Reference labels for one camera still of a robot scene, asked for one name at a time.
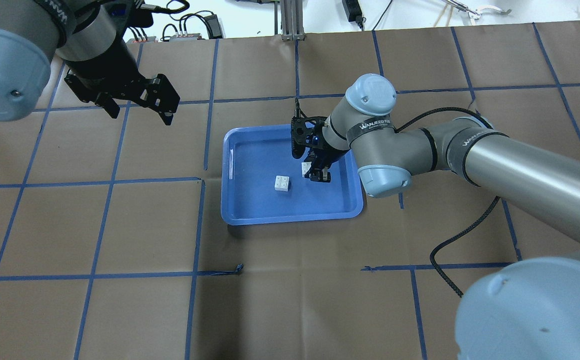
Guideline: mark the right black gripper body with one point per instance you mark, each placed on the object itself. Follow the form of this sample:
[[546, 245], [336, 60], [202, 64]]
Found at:
[[324, 157]]

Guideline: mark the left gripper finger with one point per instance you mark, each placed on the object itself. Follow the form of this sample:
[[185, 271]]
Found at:
[[107, 101], [160, 96]]

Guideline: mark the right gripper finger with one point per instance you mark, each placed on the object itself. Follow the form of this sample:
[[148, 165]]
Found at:
[[319, 175], [310, 173]]

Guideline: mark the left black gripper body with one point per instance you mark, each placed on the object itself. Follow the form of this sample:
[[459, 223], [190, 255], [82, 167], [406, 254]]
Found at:
[[102, 61]]

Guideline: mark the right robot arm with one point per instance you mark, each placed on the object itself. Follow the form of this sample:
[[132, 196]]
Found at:
[[529, 310]]

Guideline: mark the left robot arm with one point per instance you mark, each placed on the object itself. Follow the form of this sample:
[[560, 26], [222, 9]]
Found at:
[[89, 36]]

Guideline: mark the blue plastic tray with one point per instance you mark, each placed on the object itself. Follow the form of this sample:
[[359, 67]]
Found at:
[[253, 156]]

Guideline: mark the black power adapter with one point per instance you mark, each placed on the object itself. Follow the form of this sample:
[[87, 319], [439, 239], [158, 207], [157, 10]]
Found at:
[[353, 11]]

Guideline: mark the aluminium frame post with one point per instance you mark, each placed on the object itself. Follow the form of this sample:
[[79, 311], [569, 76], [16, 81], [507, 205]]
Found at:
[[292, 26]]

